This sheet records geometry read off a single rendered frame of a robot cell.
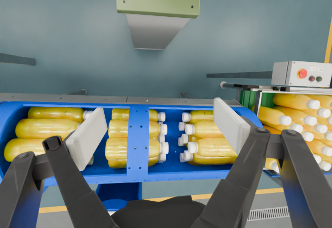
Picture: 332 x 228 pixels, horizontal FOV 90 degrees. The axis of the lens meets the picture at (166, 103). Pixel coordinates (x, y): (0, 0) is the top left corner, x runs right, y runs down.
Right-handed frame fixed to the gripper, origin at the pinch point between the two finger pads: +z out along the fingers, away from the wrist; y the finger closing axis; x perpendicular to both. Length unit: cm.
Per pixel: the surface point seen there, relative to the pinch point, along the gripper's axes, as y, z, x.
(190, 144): 9.0, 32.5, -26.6
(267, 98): 57, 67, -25
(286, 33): 141, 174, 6
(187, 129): 8.7, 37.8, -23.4
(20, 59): -111, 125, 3
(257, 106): 47, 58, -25
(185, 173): 5.9, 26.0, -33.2
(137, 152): -8.4, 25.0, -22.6
